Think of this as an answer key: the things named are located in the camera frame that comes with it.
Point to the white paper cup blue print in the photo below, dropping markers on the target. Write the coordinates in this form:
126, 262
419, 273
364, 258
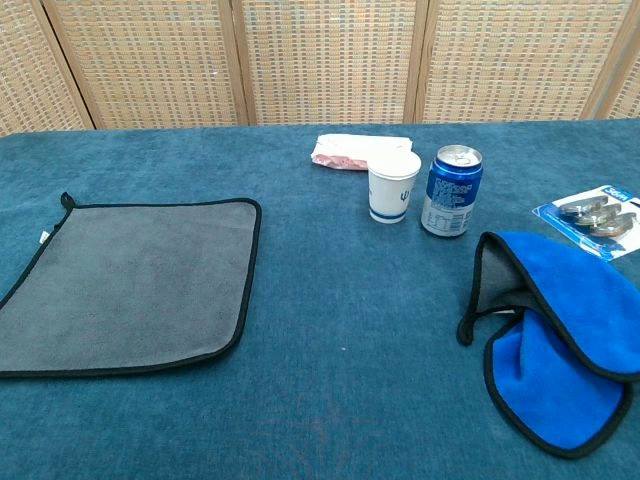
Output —
392, 195

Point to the grey and green cloth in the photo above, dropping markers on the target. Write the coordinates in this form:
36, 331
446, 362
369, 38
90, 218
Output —
130, 285

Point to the white pink tissue pack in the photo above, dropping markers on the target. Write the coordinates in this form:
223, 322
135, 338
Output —
350, 147

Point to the wicker folding screen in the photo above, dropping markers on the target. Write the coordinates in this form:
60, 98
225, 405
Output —
325, 60

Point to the teal carpet table cover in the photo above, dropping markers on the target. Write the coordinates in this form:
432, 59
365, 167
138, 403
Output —
340, 310

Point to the blue microfibre cloth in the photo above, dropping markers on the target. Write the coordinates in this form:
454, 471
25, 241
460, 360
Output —
565, 310

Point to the blue drink can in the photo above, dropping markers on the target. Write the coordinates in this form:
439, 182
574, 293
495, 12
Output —
450, 200

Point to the blister pack of metal clips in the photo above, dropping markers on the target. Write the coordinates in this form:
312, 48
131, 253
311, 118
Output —
595, 215

